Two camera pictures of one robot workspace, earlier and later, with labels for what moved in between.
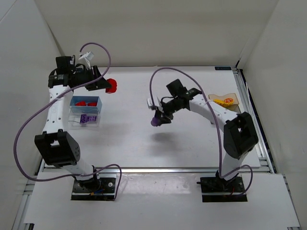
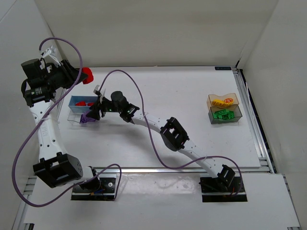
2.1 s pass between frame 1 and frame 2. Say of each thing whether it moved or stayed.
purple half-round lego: moved
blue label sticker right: stayed
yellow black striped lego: stayed
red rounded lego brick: stayed
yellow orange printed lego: stayed
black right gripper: moved
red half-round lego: moved
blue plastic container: stayed
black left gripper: moved
